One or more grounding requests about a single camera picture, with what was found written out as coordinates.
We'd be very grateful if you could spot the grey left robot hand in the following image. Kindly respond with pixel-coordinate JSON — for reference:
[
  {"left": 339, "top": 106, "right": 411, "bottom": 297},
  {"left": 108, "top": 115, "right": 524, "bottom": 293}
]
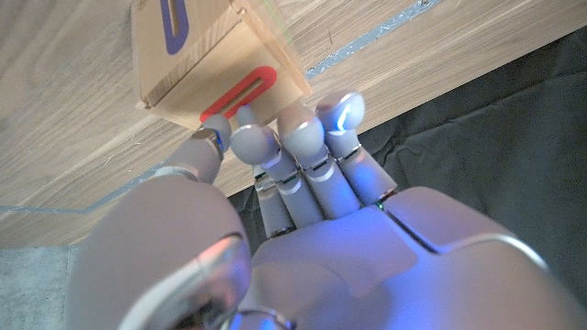
[{"left": 66, "top": 90, "right": 587, "bottom": 330}]

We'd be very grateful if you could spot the wooden slotted cube box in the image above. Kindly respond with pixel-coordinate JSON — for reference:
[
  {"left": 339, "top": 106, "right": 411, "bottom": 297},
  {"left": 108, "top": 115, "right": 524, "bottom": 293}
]
[{"left": 130, "top": 0, "right": 314, "bottom": 132}]

